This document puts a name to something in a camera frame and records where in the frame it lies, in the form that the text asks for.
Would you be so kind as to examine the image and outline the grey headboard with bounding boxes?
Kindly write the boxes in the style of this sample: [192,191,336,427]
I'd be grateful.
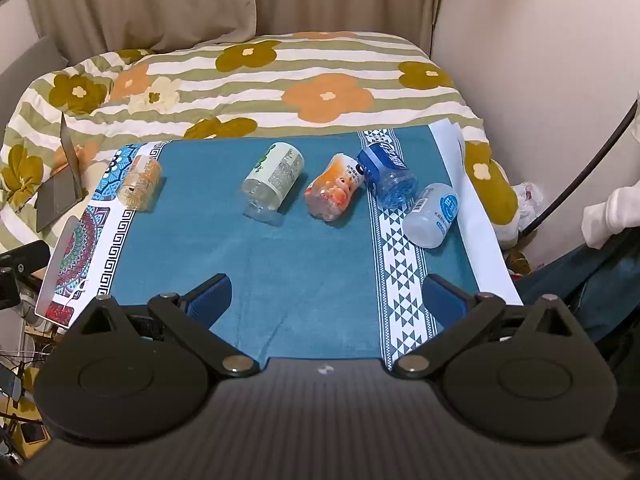
[0,35,69,123]

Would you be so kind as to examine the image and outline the clear cup with orange print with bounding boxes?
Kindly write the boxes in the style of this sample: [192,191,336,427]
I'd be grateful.
[117,154,164,212]

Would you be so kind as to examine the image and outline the clear bottle with green label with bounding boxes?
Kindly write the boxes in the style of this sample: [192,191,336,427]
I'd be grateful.
[242,141,306,228]

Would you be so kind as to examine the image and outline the beige curtain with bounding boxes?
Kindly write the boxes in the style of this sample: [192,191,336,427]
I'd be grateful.
[17,0,447,57]

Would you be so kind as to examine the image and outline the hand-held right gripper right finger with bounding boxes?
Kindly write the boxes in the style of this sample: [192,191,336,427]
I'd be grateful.
[390,272,586,379]

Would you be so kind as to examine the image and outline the grey laptop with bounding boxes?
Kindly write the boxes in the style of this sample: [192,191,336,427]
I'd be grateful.
[35,110,87,234]

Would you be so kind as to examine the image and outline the black curved pole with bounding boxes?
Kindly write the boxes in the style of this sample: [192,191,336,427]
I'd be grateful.
[520,92,640,235]

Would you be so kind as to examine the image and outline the white cloth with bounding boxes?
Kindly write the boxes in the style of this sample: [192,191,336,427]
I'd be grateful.
[581,184,640,250]

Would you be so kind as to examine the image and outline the teal patterned table cloth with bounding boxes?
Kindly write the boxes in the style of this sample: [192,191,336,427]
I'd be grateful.
[34,119,525,363]

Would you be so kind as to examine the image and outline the clear bottle with dark blue label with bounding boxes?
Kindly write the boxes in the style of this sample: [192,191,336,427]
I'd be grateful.
[356,134,419,210]

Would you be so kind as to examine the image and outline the clear bottle with orange cartoon label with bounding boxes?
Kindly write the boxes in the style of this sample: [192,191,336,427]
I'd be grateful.
[304,153,366,224]

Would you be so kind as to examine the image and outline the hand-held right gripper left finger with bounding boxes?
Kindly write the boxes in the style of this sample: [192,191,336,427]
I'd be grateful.
[72,272,261,377]

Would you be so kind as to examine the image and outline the blue jeans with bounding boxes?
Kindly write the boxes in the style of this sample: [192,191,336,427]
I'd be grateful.
[514,232,640,343]

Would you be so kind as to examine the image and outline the striped floral blanket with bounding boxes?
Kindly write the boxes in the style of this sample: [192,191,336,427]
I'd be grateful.
[0,31,521,256]

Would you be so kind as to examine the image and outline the crumpled plastic bag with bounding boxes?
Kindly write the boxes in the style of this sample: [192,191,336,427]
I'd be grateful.
[509,181,544,232]

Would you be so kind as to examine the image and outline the clear bottle with light blue label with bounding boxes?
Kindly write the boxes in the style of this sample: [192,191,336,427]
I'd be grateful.
[402,182,460,250]

